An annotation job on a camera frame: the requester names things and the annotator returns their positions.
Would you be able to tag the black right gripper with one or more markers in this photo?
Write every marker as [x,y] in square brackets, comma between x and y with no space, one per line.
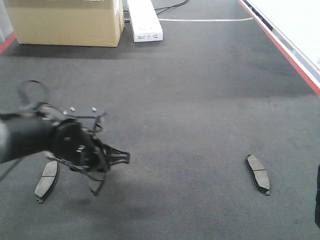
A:
[317,200]

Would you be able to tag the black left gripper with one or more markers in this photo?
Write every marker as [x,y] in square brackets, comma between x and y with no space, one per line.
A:
[73,146]

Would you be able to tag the brake pad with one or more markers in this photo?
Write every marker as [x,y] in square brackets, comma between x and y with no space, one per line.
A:
[47,181]
[259,174]
[96,180]

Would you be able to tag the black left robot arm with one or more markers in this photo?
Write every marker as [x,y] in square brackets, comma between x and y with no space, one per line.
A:
[30,131]

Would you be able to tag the dark conveyor belt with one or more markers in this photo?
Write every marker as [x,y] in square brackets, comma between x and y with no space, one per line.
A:
[189,110]

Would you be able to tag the cardboard box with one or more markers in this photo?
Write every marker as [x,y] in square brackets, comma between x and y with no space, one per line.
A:
[95,23]

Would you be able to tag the long white box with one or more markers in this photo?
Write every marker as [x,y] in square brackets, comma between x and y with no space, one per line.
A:
[144,22]

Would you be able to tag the red white conveyor side rail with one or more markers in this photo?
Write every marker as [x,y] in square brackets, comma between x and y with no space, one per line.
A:
[294,28]

